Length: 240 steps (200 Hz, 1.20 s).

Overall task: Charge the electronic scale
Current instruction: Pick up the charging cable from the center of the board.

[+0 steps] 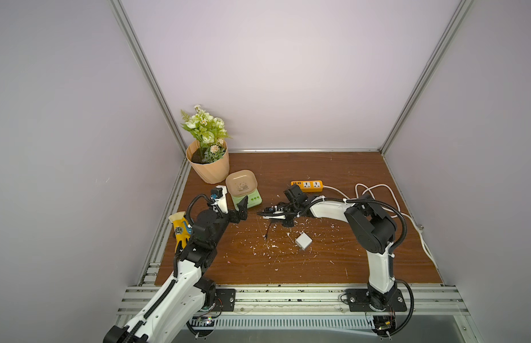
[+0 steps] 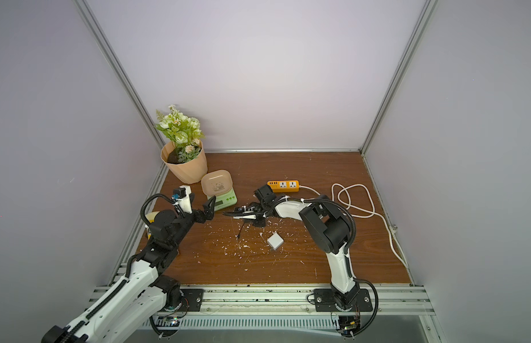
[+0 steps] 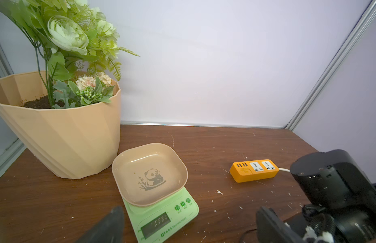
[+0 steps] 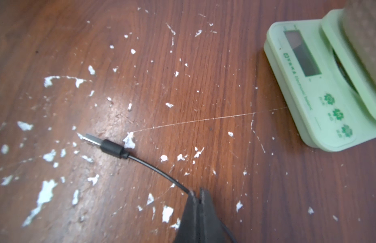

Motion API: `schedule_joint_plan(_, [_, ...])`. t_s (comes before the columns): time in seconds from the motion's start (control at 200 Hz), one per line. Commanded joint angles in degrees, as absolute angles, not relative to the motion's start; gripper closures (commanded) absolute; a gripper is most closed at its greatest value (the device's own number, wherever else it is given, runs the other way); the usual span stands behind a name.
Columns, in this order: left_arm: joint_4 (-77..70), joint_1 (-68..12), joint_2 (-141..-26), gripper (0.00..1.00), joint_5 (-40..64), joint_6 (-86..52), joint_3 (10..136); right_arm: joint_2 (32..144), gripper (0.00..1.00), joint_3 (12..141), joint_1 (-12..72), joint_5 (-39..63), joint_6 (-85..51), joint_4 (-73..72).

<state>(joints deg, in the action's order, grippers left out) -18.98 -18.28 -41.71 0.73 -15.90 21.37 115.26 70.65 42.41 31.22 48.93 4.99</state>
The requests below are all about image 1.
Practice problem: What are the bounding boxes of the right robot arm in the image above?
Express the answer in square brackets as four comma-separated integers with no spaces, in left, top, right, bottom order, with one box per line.
[258,185,408,312]

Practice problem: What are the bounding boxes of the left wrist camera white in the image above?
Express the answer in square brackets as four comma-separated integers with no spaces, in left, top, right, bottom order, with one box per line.
[211,185,228,214]

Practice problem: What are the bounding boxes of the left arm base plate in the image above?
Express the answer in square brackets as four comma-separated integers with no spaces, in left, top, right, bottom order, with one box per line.
[200,288,236,313]

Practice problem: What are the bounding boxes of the orange power strip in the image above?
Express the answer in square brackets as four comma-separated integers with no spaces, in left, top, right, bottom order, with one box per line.
[291,180,324,193]

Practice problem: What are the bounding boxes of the green electronic scale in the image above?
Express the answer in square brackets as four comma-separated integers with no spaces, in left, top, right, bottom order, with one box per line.
[231,189,263,209]

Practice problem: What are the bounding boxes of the black USB charging cable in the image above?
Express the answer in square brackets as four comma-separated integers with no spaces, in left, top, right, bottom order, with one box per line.
[263,209,288,241]

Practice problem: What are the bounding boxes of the white power strip cord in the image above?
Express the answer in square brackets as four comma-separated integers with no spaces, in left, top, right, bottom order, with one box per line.
[323,183,440,271]

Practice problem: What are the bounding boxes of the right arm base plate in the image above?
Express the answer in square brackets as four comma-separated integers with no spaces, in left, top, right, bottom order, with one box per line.
[346,287,408,312]

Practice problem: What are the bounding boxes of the aluminium front rail frame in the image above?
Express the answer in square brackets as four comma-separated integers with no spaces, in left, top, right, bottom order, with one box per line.
[106,262,485,343]

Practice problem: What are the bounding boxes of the artificial green white flowers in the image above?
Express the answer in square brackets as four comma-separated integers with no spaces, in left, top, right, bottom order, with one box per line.
[181,104,230,164]

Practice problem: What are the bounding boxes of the peach flower pot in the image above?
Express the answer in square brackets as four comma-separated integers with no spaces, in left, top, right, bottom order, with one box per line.
[185,140,230,184]

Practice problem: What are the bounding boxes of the white USB charger adapter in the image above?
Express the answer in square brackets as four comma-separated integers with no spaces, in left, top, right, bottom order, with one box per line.
[295,232,313,250]

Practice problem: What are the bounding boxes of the beige panda bowl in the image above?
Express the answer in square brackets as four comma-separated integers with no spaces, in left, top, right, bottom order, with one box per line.
[225,169,258,197]

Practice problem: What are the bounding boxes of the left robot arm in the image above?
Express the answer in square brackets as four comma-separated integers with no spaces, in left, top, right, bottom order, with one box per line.
[103,187,248,342]

